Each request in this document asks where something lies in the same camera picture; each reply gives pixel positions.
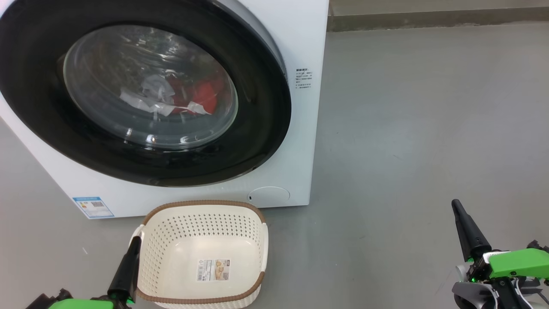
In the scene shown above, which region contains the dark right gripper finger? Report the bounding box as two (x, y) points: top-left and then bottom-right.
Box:
(451, 199), (492, 261)

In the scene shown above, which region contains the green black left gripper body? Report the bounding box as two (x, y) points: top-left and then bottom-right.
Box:
(26, 288), (134, 309)

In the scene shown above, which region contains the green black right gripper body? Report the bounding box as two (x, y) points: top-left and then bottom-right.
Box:
(455, 240), (549, 309)

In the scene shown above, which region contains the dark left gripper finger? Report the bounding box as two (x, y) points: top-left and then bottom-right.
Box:
(107, 235), (142, 302)

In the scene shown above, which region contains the red and white garment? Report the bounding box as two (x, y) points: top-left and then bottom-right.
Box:
(120, 73), (226, 119)

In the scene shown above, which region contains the round black glass washer door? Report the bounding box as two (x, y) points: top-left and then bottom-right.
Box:
(0, 0), (293, 188)

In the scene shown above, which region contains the cream perforated basket brown rim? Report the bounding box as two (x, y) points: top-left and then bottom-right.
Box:
(129, 200), (269, 309)

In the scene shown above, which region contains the white front-load washing machine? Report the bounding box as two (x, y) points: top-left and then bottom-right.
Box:
(0, 0), (330, 220)

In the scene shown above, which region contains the blue energy label sticker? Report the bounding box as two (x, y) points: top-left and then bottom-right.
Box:
(72, 197), (115, 219)

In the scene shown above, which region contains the paper product label sticker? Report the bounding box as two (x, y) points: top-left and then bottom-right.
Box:
(196, 259), (231, 282)

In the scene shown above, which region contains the round white drain filter cover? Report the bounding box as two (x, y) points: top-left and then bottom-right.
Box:
(248, 186), (291, 209)

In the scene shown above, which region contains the black text notice sticker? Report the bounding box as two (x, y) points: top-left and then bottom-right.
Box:
(294, 68), (314, 90)

